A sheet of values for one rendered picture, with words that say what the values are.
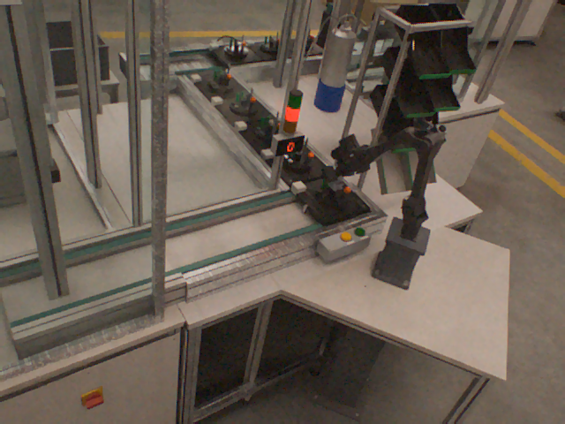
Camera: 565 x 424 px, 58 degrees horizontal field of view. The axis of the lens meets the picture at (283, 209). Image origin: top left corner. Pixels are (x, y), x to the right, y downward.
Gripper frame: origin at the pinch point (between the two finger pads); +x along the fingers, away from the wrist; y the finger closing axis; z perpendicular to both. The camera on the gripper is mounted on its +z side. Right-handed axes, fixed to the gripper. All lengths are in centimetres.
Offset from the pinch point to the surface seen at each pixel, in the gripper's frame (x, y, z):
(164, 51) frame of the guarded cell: -68, 82, 24
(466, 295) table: -17, -25, -62
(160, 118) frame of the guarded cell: -55, 83, 15
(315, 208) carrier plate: 6.8, 10.6, -10.4
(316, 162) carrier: 22.7, -8.8, 10.4
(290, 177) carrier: 19.8, 8.3, 6.7
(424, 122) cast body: -16.4, -38.8, 8.3
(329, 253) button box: -4.5, 18.9, -28.4
